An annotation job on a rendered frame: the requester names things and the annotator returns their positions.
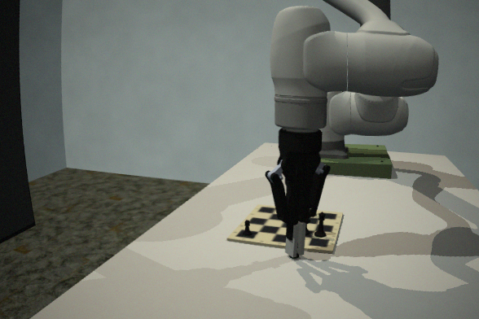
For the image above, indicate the black and cream chessboard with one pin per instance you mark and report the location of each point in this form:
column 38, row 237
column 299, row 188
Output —
column 267, row 230

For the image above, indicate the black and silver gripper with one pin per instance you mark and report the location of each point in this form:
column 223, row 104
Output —
column 297, row 199

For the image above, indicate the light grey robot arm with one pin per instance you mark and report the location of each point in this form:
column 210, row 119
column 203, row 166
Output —
column 385, row 61

